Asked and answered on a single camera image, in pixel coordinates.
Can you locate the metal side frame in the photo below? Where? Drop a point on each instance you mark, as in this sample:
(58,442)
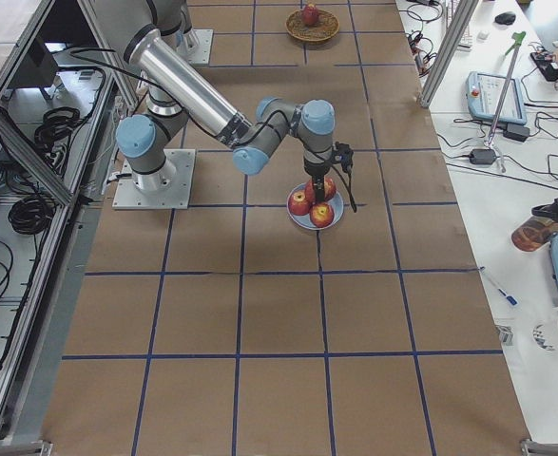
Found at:
(60,104)

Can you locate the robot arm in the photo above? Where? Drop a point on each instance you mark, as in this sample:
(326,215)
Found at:
(156,37)
(172,19)

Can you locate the light blue plate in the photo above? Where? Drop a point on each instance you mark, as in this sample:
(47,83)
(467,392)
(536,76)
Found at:
(304,222)

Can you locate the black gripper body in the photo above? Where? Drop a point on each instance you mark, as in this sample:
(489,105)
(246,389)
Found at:
(317,170)

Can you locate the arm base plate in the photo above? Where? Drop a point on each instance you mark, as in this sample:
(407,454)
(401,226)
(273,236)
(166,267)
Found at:
(168,188)
(202,45)

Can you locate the red yellow apple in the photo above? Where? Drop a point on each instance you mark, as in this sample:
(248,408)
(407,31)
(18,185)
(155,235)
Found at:
(329,186)

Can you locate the aluminium frame post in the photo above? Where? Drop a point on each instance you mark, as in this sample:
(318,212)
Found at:
(460,20)

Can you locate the green tipped reacher stick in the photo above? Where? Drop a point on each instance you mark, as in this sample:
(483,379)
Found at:
(518,38)

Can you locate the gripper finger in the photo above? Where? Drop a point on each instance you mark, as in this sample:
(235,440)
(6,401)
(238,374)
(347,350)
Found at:
(317,184)

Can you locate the dark red apple in basket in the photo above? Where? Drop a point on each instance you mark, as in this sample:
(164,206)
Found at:
(309,15)

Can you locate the black power brick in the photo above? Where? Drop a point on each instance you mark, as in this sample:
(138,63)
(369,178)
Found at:
(516,132)

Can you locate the black power adapter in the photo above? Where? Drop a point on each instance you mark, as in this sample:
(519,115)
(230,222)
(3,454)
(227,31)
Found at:
(482,156)

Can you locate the red apple on plate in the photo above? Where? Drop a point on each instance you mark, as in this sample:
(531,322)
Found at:
(322,215)
(298,204)

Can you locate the blue white pen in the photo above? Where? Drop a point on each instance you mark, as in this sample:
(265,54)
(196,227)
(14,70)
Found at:
(499,288)

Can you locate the black computer mouse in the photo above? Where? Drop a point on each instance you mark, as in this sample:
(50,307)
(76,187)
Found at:
(506,18)

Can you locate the brown water bottle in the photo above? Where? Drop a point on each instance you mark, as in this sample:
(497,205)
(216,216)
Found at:
(538,229)

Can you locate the woven wicker basket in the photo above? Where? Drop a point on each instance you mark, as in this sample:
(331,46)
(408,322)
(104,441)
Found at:
(316,30)

